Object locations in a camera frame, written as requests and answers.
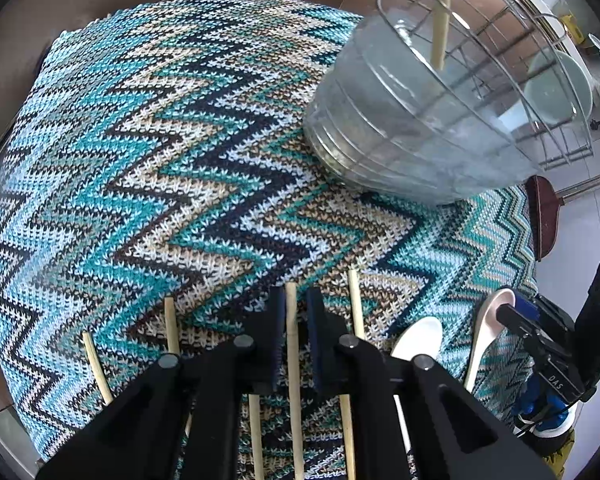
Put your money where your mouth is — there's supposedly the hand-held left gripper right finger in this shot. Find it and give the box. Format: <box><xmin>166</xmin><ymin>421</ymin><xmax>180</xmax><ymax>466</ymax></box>
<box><xmin>306</xmin><ymin>286</ymin><xmax>558</xmax><ymax>480</ymax></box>

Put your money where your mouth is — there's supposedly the dark red dustpan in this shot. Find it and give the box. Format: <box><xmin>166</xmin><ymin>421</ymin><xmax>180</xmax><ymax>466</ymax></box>
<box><xmin>524</xmin><ymin>160</ymin><xmax>600</xmax><ymax>262</ymax></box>

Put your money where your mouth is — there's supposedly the zigzag knitted tablecloth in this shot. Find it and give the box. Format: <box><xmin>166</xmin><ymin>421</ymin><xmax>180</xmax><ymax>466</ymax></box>
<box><xmin>0</xmin><ymin>0</ymin><xmax>541</xmax><ymax>480</ymax></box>

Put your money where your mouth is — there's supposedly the yellow packet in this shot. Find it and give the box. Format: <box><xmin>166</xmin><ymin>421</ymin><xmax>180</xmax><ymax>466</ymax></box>
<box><xmin>562</xmin><ymin>12</ymin><xmax>586</xmax><ymax>43</ymax></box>

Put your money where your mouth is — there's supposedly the person's right forearm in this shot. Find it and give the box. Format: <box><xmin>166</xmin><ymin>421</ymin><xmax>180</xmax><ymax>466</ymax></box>
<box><xmin>517</xmin><ymin>422</ymin><xmax>578</xmax><ymax>461</ymax></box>

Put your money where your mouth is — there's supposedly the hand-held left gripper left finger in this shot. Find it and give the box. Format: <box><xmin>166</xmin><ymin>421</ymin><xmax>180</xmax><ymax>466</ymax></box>
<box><xmin>37</xmin><ymin>290</ymin><xmax>287</xmax><ymax>480</ymax></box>

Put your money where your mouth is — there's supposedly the white ceramic spoon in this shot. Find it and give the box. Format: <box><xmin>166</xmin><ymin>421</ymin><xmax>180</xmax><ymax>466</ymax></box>
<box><xmin>462</xmin><ymin>287</ymin><xmax>517</xmax><ymax>393</ymax></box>
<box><xmin>390</xmin><ymin>316</ymin><xmax>443</xmax><ymax>453</ymax></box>

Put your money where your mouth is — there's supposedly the wire dish rack with tub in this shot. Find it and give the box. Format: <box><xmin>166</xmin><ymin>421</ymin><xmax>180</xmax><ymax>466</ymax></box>
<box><xmin>305</xmin><ymin>0</ymin><xmax>546</xmax><ymax>206</ymax></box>

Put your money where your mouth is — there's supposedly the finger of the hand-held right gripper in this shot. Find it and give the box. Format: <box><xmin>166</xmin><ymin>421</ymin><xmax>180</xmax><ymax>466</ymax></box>
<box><xmin>500</xmin><ymin>290</ymin><xmax>537</xmax><ymax>336</ymax></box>

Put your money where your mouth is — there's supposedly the person's right hand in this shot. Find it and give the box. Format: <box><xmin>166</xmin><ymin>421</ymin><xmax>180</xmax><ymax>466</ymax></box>
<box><xmin>512</xmin><ymin>375</ymin><xmax>578</xmax><ymax>436</ymax></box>

